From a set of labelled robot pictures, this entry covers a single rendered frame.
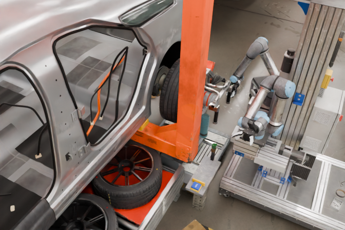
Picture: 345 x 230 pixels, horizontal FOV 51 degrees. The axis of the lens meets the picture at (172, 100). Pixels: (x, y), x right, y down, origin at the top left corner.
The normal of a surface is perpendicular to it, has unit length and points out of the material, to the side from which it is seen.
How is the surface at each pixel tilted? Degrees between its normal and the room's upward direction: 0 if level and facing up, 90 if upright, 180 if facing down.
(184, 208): 0
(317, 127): 90
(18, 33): 29
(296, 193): 0
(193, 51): 90
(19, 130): 50
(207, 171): 0
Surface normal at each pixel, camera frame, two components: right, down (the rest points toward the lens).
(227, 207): 0.03, -0.77
